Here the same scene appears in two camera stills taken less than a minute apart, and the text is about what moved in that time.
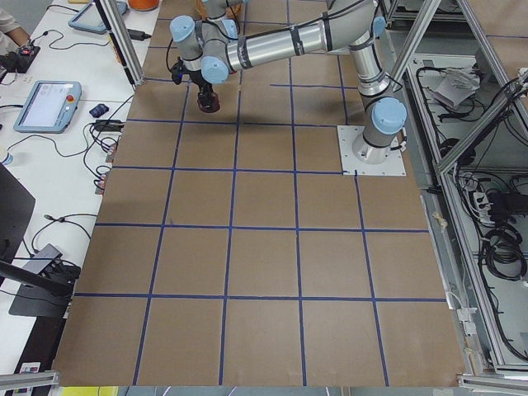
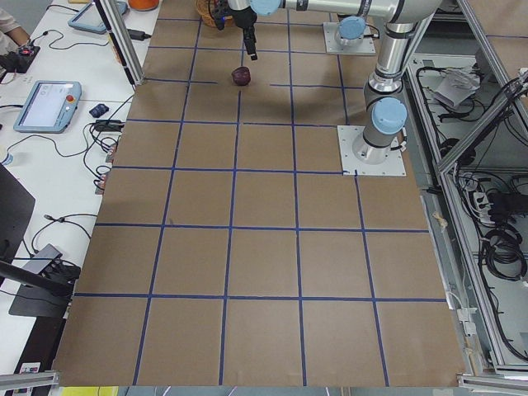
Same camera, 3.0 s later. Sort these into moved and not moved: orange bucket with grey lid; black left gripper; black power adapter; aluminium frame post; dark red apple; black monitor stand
Moved: dark red apple; black left gripper
Not moved: orange bucket with grey lid; black power adapter; black monitor stand; aluminium frame post
